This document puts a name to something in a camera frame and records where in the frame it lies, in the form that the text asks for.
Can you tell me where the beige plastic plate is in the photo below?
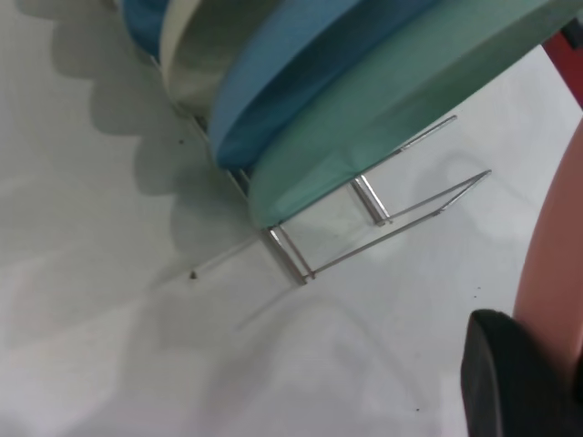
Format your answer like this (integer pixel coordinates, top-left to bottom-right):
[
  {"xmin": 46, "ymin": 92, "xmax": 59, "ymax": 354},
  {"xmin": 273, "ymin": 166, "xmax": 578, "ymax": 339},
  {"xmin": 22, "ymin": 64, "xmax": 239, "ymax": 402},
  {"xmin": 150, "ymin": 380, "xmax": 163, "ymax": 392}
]
[{"xmin": 158, "ymin": 0, "xmax": 292, "ymax": 127}]

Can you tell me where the metal wire plate rack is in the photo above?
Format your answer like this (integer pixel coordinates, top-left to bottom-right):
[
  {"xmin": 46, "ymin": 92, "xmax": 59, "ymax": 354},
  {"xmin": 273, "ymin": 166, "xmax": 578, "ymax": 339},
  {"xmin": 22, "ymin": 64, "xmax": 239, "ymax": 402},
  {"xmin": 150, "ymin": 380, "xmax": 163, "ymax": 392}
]
[{"xmin": 149, "ymin": 54, "xmax": 493, "ymax": 286}]

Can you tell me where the blue plastic plate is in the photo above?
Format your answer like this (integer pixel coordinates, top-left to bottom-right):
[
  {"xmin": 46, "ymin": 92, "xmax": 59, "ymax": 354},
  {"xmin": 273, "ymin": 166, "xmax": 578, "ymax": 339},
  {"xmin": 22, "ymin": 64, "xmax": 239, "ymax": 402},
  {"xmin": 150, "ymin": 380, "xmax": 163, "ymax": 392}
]
[
  {"xmin": 118, "ymin": 0, "xmax": 172, "ymax": 63},
  {"xmin": 211, "ymin": 0, "xmax": 441, "ymax": 170}
]

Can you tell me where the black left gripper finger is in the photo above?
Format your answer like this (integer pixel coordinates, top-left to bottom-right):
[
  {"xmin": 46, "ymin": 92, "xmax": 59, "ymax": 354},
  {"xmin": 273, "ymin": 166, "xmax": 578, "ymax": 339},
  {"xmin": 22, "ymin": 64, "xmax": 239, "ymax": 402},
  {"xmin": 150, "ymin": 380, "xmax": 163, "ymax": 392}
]
[{"xmin": 459, "ymin": 309, "xmax": 583, "ymax": 437}]

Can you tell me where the pink plastic plate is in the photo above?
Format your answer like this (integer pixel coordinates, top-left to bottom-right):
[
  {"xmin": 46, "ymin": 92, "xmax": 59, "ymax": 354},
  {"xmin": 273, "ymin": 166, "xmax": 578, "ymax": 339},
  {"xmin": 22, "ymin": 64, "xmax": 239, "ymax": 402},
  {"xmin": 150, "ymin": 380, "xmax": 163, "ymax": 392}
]
[{"xmin": 513, "ymin": 108, "xmax": 583, "ymax": 370}]

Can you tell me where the teal green plate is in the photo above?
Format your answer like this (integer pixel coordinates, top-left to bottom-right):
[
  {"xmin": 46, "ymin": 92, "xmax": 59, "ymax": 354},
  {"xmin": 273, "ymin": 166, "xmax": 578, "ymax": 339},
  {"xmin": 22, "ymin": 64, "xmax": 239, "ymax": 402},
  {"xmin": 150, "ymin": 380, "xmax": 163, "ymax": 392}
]
[{"xmin": 248, "ymin": 0, "xmax": 583, "ymax": 229}]

